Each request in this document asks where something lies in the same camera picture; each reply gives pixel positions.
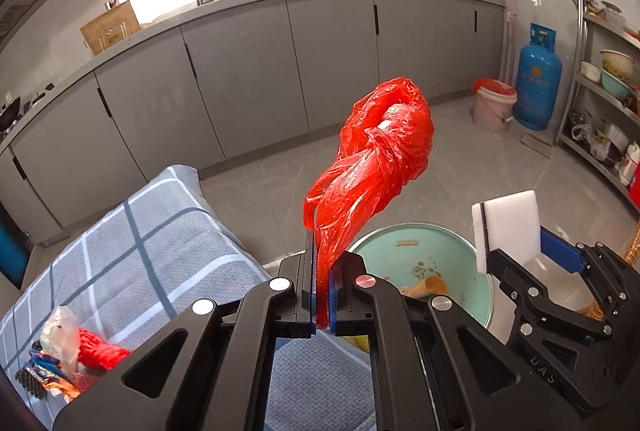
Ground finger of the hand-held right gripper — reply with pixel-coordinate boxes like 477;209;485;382
540;228;640;329
486;248;608;342

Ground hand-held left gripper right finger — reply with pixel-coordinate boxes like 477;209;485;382
330;253;583;431

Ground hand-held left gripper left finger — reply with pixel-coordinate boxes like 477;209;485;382
52;231;317;431

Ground white sponge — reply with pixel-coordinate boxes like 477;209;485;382
471;190;542;274

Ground green basin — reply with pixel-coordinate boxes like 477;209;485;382
347;222;496;352

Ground orange paper wrapper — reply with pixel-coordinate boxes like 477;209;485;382
402;275;448;299

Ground red plastic bag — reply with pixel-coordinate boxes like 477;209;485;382
302;78;435;327

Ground white bottle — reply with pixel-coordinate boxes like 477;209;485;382
620;144;640;186

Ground metal pot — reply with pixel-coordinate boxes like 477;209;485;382
597;120;630;154

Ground pink bucket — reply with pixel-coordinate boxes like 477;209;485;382
472;88;517;129

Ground blue checked tablecloth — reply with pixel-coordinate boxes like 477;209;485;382
0;165;373;431

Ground blue gas cylinder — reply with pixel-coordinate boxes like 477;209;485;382
514;23;563;131
0;221;28;282

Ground green bowl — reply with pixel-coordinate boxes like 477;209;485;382
601;71;636;101

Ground red bucket liner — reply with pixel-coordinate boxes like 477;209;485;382
474;78;517;98

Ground beige basket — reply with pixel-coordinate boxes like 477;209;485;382
600;49;635;74

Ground red mesh scrubber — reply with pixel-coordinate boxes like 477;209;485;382
77;328;132;371

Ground metal shelf rack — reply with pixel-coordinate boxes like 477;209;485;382
555;0;640;212

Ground grey kitchen counter cabinets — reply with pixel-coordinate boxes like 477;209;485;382
0;0;507;247

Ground blue snack wrapper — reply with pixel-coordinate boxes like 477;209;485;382
27;346;81;399

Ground gas stove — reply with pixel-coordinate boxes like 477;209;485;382
27;84;56;107

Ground wooden cutting board on rack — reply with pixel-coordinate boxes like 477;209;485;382
80;0;143;54

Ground black wok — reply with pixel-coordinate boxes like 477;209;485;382
0;97;23;129

